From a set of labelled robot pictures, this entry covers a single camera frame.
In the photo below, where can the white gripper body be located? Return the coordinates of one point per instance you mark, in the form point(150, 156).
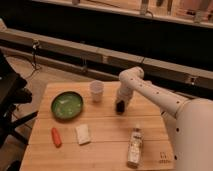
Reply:
point(124, 94)

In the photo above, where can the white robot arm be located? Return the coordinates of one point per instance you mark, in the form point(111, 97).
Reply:
point(193, 148)

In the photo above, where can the orange carrot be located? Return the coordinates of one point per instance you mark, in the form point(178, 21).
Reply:
point(56, 137)

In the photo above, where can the green bowl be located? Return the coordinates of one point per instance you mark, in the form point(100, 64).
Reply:
point(67, 105)

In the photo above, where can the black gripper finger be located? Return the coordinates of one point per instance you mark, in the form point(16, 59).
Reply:
point(120, 107)

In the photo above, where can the black office chair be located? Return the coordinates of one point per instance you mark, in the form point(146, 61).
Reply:
point(12, 92)

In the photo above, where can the white plastic bottle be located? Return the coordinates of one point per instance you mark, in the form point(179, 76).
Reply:
point(135, 147)

